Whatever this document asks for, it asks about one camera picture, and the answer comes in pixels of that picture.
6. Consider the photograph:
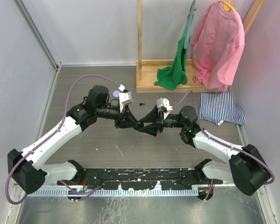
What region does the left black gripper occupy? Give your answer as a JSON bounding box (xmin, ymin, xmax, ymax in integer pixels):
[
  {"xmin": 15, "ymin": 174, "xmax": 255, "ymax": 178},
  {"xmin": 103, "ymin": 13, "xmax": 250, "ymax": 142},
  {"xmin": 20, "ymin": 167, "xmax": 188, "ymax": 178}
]
[{"xmin": 96, "ymin": 102, "xmax": 138, "ymax": 129}]

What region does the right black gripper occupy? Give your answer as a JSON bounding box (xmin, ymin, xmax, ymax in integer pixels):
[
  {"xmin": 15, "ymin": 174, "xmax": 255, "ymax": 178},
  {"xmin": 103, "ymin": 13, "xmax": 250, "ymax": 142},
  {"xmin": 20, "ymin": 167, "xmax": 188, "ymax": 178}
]
[{"xmin": 138, "ymin": 105, "xmax": 186, "ymax": 136}]

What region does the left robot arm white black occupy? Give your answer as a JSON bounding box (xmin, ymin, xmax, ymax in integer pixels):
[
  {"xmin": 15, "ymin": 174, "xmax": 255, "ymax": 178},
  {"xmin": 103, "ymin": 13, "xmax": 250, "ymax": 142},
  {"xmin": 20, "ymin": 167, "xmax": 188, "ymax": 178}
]
[{"xmin": 7, "ymin": 85, "xmax": 138, "ymax": 194}]

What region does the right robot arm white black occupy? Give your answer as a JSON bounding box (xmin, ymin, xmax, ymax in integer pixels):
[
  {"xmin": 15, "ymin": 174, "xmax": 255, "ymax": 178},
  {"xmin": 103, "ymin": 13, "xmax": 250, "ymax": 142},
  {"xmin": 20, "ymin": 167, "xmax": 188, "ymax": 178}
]
[{"xmin": 138, "ymin": 106, "xmax": 273, "ymax": 196}]

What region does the green cloth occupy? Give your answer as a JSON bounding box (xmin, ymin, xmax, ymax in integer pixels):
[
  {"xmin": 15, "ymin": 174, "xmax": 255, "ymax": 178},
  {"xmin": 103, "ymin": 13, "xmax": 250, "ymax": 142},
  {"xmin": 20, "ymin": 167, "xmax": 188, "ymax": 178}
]
[{"xmin": 154, "ymin": 23, "xmax": 188, "ymax": 90}]

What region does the wooden clothes rack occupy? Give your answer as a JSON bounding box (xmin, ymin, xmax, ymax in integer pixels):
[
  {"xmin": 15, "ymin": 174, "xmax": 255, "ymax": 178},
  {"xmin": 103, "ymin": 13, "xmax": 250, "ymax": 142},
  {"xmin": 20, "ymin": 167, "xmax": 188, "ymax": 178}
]
[{"xmin": 136, "ymin": 0, "xmax": 266, "ymax": 93}]

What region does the blue white striped cloth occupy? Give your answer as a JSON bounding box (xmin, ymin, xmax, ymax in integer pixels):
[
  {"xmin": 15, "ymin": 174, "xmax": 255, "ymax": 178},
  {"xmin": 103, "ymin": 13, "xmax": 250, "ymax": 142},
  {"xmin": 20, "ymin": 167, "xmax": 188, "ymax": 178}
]
[{"xmin": 199, "ymin": 92, "xmax": 245, "ymax": 126}]

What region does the pink t-shirt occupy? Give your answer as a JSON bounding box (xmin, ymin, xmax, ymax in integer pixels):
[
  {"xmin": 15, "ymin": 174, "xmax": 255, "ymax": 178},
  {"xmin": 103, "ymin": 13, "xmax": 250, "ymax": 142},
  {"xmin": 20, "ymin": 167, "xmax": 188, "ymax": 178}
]
[{"xmin": 191, "ymin": 1, "xmax": 245, "ymax": 92}]

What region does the blue clothes hanger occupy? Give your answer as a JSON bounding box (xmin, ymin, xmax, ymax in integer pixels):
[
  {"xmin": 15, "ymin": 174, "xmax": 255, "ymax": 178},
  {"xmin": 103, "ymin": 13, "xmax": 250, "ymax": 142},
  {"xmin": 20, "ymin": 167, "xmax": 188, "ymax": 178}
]
[{"xmin": 183, "ymin": 0, "xmax": 196, "ymax": 49}]

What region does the orange clothes hanger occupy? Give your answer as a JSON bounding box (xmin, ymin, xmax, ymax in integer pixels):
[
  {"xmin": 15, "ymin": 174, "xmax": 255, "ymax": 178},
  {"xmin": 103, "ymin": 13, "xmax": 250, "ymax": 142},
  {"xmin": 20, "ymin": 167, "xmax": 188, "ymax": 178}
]
[{"xmin": 218, "ymin": 0, "xmax": 237, "ymax": 13}]

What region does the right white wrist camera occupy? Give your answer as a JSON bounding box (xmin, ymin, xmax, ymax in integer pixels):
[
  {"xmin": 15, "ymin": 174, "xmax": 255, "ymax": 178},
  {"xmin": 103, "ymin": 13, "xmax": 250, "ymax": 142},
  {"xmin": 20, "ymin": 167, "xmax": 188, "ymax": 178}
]
[{"xmin": 156, "ymin": 98, "xmax": 173, "ymax": 114}]

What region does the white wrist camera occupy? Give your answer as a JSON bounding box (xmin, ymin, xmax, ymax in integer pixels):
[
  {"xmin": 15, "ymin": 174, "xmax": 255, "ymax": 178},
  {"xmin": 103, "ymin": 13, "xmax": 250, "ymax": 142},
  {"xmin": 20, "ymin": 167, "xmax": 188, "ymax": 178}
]
[
  {"xmin": 156, "ymin": 98, "xmax": 173, "ymax": 114},
  {"xmin": 119, "ymin": 84, "xmax": 133, "ymax": 112}
]

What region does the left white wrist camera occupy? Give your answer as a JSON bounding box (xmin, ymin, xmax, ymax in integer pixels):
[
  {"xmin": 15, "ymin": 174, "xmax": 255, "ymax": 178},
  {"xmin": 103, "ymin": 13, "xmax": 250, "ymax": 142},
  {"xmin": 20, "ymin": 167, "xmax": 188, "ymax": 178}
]
[{"xmin": 119, "ymin": 84, "xmax": 133, "ymax": 112}]

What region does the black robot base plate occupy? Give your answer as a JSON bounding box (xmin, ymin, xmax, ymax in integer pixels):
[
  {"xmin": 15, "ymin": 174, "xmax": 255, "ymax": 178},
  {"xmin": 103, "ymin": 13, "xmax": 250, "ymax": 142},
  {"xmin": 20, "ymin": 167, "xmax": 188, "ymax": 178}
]
[{"xmin": 65, "ymin": 168, "xmax": 211, "ymax": 190}]

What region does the slotted grey cable duct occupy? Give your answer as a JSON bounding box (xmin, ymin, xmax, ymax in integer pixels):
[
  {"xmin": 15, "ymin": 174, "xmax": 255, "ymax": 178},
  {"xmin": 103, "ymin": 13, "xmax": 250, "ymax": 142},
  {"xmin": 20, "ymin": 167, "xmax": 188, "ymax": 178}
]
[{"xmin": 28, "ymin": 185, "xmax": 199, "ymax": 197}]

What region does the aluminium corner frame profile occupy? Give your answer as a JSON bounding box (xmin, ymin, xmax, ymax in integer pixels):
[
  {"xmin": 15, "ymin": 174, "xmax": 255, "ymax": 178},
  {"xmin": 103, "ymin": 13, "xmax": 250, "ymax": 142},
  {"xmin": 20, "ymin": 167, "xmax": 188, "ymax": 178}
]
[{"xmin": 14, "ymin": 0, "xmax": 62, "ymax": 70}]

